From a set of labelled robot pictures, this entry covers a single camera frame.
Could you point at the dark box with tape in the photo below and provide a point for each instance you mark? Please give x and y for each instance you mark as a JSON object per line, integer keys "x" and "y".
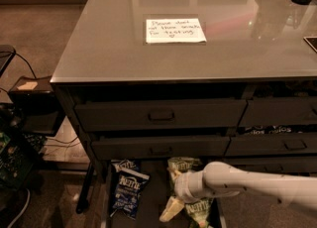
{"x": 36, "y": 101}

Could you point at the blue Kettle chip bag back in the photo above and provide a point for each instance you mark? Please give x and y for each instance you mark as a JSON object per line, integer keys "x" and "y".
{"x": 126, "y": 164}

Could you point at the white handwritten paper note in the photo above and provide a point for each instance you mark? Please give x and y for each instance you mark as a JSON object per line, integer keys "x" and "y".
{"x": 168, "y": 31}

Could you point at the dark middle right drawer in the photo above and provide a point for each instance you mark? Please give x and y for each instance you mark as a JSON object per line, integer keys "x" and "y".
{"x": 273, "y": 145}

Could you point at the green Kettle chip bag front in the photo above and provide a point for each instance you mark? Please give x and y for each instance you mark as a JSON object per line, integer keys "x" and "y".
{"x": 199, "y": 213}

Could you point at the dark top left drawer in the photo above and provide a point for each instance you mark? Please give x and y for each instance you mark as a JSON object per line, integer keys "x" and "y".
{"x": 159, "y": 114}

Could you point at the green Kettle chip bag back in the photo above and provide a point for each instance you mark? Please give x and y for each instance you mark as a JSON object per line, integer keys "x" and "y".
{"x": 183, "y": 164}

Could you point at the dark middle left drawer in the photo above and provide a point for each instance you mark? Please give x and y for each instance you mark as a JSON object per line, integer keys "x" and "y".
{"x": 160, "y": 147}

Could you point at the dark cabinet with glass top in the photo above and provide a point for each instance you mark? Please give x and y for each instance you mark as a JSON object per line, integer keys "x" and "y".
{"x": 253, "y": 49}

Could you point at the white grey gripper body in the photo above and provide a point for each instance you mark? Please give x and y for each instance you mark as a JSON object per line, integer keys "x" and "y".
{"x": 183, "y": 186}

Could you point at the blue Kettle chip bag front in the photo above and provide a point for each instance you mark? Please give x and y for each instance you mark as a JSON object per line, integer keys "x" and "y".
{"x": 128, "y": 191}

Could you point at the snack bags in right drawer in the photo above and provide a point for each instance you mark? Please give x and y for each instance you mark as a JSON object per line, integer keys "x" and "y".
{"x": 277, "y": 129}

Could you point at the dark bottom right drawer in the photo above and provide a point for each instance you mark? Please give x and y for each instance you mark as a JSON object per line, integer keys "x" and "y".
{"x": 277, "y": 165}

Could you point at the dark tablet on counter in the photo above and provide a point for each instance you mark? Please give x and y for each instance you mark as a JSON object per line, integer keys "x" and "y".
{"x": 311, "y": 42}

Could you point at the green snack box left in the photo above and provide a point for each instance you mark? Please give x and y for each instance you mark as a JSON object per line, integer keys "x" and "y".
{"x": 17, "y": 158}

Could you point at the green kettle chip bag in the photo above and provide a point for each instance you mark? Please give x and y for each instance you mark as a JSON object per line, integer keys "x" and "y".
{"x": 199, "y": 213}
{"x": 183, "y": 164}

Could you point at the dark top right drawer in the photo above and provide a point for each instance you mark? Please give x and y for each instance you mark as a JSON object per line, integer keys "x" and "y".
{"x": 280, "y": 111}

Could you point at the blue kettle chip bag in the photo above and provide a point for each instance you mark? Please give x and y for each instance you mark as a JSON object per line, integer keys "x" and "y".
{"x": 128, "y": 191}
{"x": 126, "y": 164}

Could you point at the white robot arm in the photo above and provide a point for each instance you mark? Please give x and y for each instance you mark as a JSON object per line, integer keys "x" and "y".
{"x": 218, "y": 179}

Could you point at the dark drawer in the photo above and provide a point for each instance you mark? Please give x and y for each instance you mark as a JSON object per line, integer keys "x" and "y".
{"x": 273, "y": 145}
{"x": 159, "y": 114}
{"x": 277, "y": 165}
{"x": 160, "y": 147}
{"x": 280, "y": 111}

